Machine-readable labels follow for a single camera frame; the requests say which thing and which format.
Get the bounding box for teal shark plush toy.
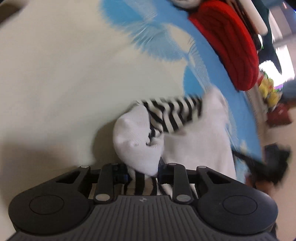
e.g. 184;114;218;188
252;0;282;74

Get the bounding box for cream folded blanket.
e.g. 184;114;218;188
171;0;202;9

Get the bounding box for yellow plush toys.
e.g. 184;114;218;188
258;77;281;109

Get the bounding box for white folded clothes stack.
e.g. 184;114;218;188
226;0;268;36

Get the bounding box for red folded blanket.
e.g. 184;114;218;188
189;1;259;91

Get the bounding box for black white striped hooded top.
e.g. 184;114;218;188
113;87;236;195

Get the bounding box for blue white patterned bedsheet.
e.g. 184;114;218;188
1;1;261;240

